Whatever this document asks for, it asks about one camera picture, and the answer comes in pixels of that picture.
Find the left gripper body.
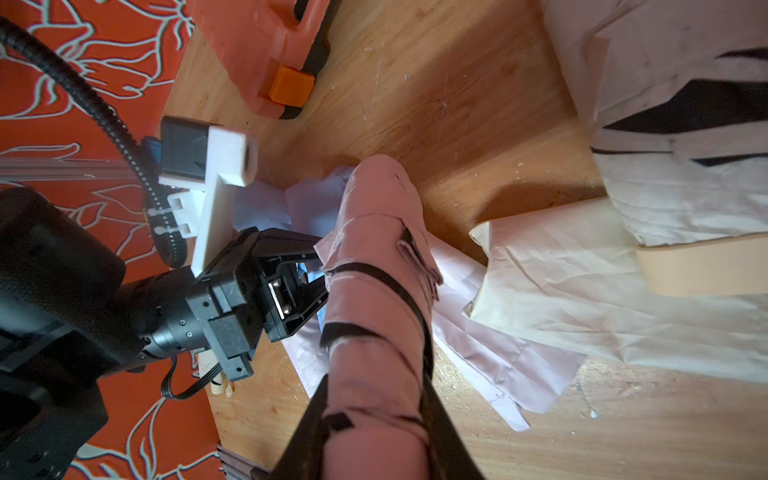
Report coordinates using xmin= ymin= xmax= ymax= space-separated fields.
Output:
xmin=149 ymin=228 xmax=279 ymax=381

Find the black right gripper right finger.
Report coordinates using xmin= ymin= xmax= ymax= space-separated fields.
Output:
xmin=420 ymin=377 xmax=483 ymax=480

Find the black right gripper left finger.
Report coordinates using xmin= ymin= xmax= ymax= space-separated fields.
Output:
xmin=269 ymin=376 xmax=329 ymax=480

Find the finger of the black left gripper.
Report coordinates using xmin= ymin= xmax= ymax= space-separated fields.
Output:
xmin=254 ymin=229 xmax=320 ymax=258
xmin=263 ymin=263 xmax=328 ymax=342

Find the pink sleeved umbrella short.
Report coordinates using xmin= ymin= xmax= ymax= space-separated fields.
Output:
xmin=316 ymin=155 xmax=442 ymax=479

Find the cream sleeve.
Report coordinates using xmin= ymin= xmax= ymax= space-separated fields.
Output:
xmin=469 ymin=199 xmax=767 ymax=383

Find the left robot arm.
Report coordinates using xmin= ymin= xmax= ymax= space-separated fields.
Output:
xmin=1 ymin=19 xmax=328 ymax=479

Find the red plastic tool case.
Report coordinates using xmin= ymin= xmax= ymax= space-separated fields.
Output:
xmin=186 ymin=0 xmax=339 ymax=120

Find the small cream folded umbrella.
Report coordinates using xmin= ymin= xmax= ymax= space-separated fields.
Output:
xmin=541 ymin=1 xmax=767 ymax=297

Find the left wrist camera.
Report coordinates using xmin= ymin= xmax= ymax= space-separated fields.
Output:
xmin=148 ymin=116 xmax=258 ymax=276

